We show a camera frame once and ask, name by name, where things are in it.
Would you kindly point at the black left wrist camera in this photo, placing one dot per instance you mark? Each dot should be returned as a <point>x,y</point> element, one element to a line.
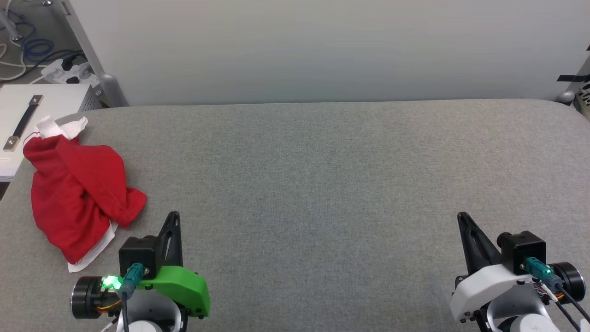
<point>137,253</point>

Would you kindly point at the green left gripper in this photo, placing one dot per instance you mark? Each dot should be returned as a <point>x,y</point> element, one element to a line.
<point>184,288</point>

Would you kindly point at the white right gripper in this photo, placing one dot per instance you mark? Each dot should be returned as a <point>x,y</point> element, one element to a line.
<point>484,288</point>

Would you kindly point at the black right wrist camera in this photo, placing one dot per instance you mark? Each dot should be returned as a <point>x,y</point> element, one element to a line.
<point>523,251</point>

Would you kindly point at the black tape strip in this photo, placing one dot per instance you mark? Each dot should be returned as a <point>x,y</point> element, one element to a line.
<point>569,78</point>

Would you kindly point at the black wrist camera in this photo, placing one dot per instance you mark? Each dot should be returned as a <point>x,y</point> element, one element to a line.
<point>137,253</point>
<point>523,251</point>

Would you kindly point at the white power strip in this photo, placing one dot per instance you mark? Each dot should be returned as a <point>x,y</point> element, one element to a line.
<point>57,70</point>

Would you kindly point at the white metal cabinet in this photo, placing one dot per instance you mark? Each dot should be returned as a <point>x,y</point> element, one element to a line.
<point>57,102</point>

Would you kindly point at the red and white shirt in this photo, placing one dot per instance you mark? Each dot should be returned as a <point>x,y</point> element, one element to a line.
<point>78,193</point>

